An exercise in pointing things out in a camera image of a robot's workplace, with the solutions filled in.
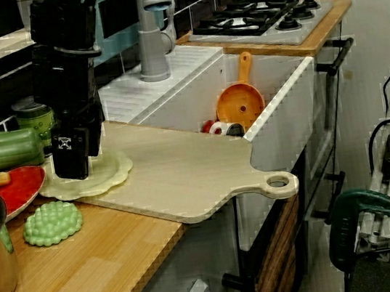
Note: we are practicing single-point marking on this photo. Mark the white toy sink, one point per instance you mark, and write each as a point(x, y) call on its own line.
point(287, 121)

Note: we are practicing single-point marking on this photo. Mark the clear plain plastic container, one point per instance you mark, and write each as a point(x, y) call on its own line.
point(22, 14)

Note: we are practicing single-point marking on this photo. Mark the green toy bell pepper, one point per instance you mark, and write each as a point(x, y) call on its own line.
point(12, 149)

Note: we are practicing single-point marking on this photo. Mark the green toy can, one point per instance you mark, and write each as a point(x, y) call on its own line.
point(30, 123)

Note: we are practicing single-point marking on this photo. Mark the orange toy pan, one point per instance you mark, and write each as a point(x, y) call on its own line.
point(240, 106)

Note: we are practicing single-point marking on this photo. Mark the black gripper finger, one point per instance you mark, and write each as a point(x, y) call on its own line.
point(72, 157)

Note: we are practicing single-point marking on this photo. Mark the light wooden cutting board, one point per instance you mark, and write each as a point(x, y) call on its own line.
point(193, 183)

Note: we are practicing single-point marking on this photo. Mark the grey toy stove hob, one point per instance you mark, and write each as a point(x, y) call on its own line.
point(312, 22)

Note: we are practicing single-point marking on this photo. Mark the black stove knob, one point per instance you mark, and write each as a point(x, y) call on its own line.
point(290, 23)
point(302, 10)
point(309, 2)

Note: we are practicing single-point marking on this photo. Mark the cream flower-shaped plate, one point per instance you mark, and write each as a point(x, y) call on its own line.
point(111, 173)

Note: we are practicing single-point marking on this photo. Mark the green clamp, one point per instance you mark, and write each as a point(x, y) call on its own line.
point(344, 234)

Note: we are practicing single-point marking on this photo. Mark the light green toy grapes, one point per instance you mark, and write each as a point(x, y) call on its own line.
point(52, 224)

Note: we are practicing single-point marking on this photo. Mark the red toy ham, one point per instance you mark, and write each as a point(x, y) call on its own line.
point(207, 126)

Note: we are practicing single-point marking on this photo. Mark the striped wooden drawer front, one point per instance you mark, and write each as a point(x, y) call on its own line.
point(277, 251)

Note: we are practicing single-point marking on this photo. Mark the grey toy faucet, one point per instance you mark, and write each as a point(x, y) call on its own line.
point(152, 57)

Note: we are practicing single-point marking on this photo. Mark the red and white toy can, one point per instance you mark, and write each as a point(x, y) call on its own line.
point(227, 128)

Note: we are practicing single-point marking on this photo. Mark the red plate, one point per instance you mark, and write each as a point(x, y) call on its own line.
point(21, 190)

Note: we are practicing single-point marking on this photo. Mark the aluminium frame rail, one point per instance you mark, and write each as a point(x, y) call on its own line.
point(372, 229)

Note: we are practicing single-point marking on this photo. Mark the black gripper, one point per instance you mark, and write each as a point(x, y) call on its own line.
point(59, 26)

